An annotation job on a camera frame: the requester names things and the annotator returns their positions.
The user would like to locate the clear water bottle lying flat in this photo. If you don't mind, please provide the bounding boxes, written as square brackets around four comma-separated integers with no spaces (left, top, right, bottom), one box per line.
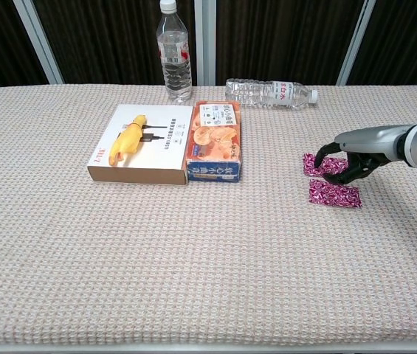
[224,77,320,110]

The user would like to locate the grey aluminium partition post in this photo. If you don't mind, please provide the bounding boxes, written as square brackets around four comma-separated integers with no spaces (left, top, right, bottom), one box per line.
[193,0,217,86]
[12,0,64,85]
[336,0,376,86]

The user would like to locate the white cable product box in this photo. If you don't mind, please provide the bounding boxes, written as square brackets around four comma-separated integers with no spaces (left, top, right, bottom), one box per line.
[86,103,194,187]

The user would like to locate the beige waffle tablecloth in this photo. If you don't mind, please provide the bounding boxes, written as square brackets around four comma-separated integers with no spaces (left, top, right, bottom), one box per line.
[0,83,417,346]

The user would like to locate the yellow rubber chicken toy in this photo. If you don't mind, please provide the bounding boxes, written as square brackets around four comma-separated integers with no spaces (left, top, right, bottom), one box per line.
[107,114,148,167]

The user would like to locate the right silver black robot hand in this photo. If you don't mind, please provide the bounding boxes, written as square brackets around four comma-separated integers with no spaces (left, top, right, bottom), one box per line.
[313,125,412,187]

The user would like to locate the upright clear water bottle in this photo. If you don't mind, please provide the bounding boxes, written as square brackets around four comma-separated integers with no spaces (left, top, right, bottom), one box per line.
[156,0,193,104]

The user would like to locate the orange blue snack box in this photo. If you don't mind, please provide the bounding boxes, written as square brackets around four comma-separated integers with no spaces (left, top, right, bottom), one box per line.
[186,100,244,184]

